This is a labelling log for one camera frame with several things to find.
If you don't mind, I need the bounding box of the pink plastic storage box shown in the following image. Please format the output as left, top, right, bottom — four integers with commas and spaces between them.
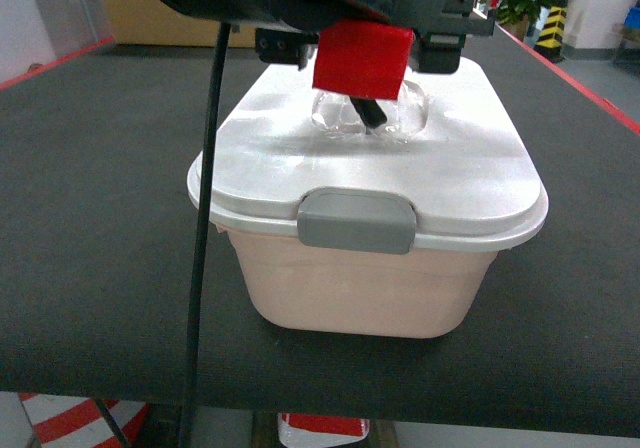
225, 229, 497, 339

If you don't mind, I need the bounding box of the white lid with grey handle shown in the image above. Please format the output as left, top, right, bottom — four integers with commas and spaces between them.
209, 59, 549, 252

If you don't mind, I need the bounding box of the red tape block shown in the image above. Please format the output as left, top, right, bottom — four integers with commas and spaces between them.
312, 19, 414, 100

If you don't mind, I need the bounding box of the yellow black striped bollard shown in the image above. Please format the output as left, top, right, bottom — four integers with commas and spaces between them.
534, 0, 568, 63

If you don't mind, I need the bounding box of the black cable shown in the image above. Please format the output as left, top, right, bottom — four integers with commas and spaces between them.
178, 20, 233, 448

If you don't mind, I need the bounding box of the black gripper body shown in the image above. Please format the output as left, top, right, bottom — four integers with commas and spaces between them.
159, 0, 495, 74

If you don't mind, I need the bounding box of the cardboard box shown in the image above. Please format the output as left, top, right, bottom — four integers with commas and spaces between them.
94, 0, 261, 49

